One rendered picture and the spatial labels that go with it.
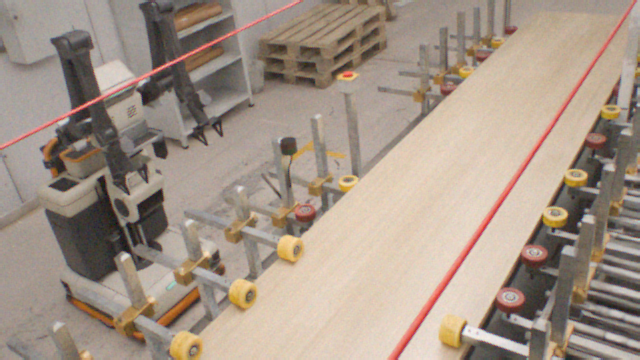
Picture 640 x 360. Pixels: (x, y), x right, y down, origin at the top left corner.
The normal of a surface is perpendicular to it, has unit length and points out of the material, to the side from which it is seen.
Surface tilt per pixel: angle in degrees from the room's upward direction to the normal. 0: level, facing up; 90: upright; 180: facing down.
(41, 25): 90
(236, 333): 0
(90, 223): 90
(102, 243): 90
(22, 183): 90
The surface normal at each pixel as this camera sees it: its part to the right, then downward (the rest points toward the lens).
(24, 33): 0.82, 0.21
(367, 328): -0.11, -0.84
